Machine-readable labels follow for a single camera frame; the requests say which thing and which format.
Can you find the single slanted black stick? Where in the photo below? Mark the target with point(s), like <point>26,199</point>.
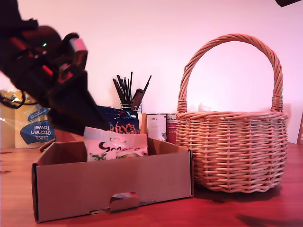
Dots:
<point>146,85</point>

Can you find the white crumpled paper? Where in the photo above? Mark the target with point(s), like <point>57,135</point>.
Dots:
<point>202,107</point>

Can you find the yellow kitchen towel pack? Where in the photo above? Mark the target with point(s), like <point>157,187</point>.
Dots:
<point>28,132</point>

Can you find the white tin can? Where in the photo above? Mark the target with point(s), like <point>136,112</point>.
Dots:
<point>156,127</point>

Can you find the brown leaning board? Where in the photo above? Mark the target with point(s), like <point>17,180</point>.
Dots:
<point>300,130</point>

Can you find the bundle of black sticks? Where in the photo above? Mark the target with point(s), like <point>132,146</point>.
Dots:
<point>123,89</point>

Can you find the brown cardboard box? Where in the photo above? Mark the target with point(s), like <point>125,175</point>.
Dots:
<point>106,184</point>

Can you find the white Galaxy mini eggs bag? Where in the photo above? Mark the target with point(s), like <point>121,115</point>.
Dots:
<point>118,146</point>

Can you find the arm pale camera box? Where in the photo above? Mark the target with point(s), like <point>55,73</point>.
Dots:
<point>79,43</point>

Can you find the blue Terry's mini eggs bag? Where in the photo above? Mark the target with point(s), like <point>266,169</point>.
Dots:
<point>123,120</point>

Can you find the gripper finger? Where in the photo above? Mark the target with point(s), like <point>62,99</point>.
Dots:
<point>64,111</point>
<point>288,2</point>
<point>87,104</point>

